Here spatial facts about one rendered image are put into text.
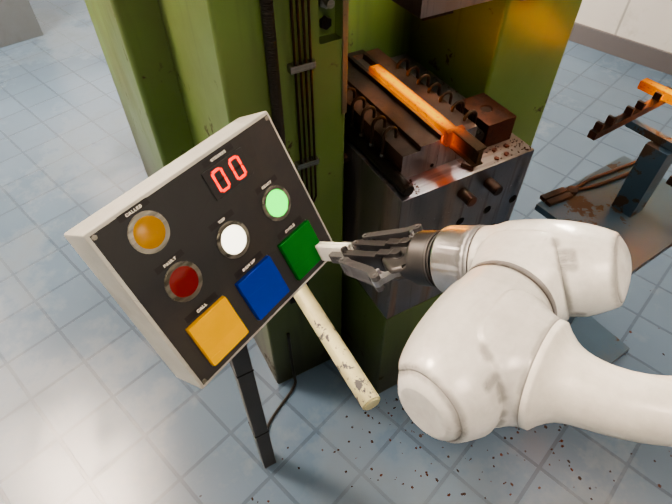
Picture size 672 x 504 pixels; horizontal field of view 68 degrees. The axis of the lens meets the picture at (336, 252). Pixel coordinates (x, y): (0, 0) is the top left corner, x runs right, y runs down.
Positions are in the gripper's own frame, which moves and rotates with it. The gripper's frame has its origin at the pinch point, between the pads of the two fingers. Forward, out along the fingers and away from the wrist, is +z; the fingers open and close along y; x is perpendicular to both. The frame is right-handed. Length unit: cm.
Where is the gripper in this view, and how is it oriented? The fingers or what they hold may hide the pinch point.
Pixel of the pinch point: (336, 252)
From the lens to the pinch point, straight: 79.7
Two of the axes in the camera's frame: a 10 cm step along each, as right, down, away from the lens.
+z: -7.0, -0.5, 7.1
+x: -4.0, -8.0, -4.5
